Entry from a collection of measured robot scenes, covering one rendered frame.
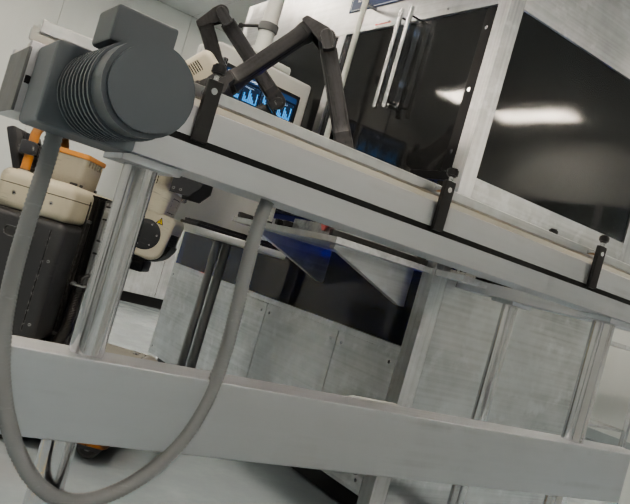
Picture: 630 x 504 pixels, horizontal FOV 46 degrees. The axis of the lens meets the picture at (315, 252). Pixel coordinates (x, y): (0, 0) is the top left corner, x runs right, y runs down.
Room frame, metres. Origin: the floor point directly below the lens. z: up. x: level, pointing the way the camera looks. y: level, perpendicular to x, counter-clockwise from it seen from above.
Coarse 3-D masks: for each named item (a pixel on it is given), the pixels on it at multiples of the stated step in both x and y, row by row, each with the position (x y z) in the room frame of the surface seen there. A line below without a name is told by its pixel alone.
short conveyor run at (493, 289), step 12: (468, 288) 2.44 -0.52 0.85; (480, 288) 2.40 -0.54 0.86; (492, 288) 2.36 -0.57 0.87; (504, 288) 2.32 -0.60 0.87; (516, 300) 2.27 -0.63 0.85; (528, 300) 2.23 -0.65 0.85; (540, 300) 2.20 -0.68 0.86; (552, 312) 2.27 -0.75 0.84; (564, 312) 2.12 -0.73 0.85; (576, 312) 2.09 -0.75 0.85
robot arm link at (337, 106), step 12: (324, 36) 2.35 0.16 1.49; (324, 48) 2.34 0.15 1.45; (336, 48) 2.36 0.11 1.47; (324, 60) 2.36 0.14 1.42; (336, 60) 2.36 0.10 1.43; (324, 72) 2.36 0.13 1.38; (336, 72) 2.36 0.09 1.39; (336, 84) 2.35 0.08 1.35; (336, 96) 2.34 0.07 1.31; (336, 108) 2.34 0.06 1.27; (336, 120) 2.33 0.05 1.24; (348, 120) 2.34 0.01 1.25; (336, 132) 2.32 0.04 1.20; (348, 132) 2.31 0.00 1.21; (348, 144) 2.31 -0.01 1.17
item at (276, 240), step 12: (276, 240) 2.79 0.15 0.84; (288, 240) 2.82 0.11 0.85; (288, 252) 2.83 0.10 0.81; (300, 252) 2.86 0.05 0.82; (312, 252) 2.89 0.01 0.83; (324, 252) 2.92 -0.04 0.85; (300, 264) 2.87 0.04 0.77; (312, 264) 2.90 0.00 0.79; (324, 264) 2.92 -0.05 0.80; (312, 276) 2.91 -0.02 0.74; (324, 276) 2.93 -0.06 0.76
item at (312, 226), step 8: (296, 224) 2.48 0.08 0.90; (304, 224) 2.44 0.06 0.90; (312, 224) 2.40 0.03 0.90; (320, 224) 2.36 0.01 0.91; (320, 232) 2.35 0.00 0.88; (328, 232) 2.32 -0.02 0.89; (344, 232) 2.30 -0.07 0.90; (368, 240) 2.35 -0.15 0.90; (392, 248) 2.41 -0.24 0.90; (416, 256) 2.46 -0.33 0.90
